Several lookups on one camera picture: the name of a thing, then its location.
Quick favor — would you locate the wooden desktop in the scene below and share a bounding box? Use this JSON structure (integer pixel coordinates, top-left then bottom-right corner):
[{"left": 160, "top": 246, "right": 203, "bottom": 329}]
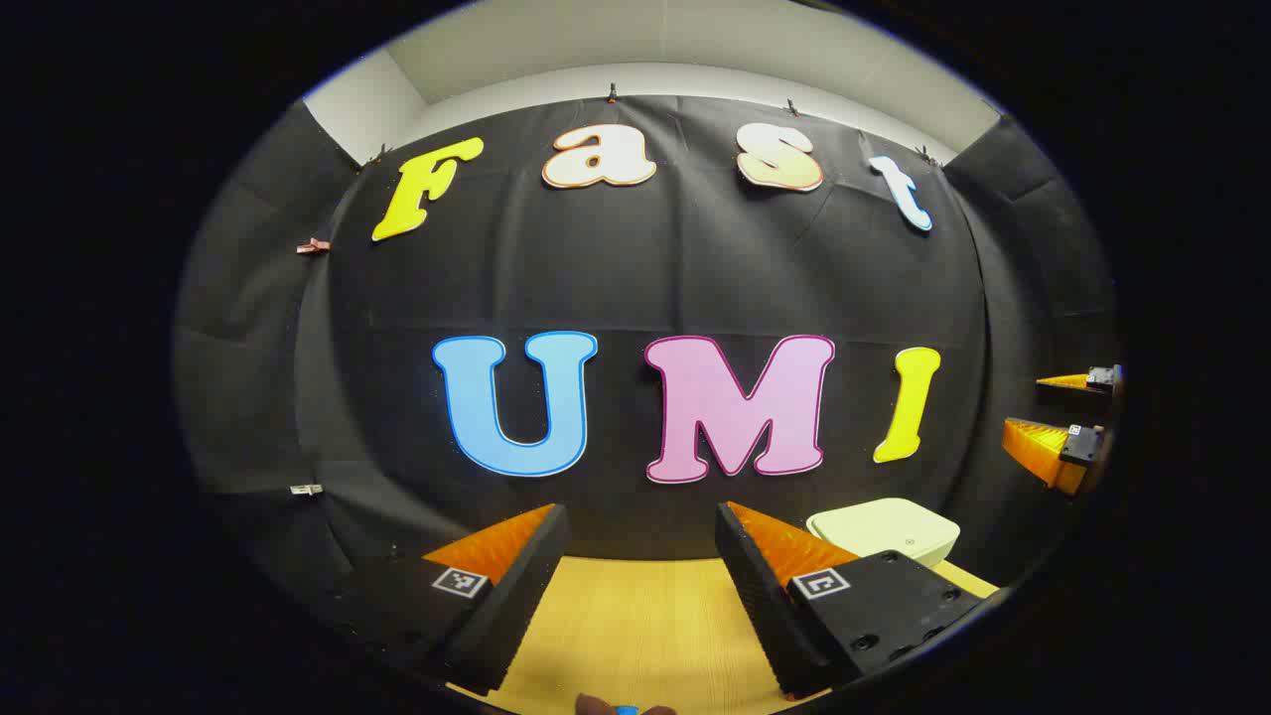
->
[{"left": 447, "top": 556, "right": 999, "bottom": 715}]

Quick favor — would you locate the black backdrop cloth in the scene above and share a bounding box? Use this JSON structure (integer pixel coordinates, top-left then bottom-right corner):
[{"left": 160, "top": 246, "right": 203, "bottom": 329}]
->
[{"left": 174, "top": 94, "right": 1118, "bottom": 686}]

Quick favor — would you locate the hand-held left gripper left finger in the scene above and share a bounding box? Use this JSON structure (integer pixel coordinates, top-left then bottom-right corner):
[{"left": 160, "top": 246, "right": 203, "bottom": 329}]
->
[{"left": 298, "top": 501, "right": 572, "bottom": 696}]

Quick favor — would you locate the pale green desktop garbage bin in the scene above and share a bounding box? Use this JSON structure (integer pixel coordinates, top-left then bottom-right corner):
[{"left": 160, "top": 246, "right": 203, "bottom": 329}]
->
[{"left": 806, "top": 499, "right": 961, "bottom": 569}]

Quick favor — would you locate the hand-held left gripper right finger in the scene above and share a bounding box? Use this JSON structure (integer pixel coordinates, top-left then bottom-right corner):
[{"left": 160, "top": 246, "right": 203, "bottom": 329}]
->
[{"left": 715, "top": 501, "right": 984, "bottom": 701}]

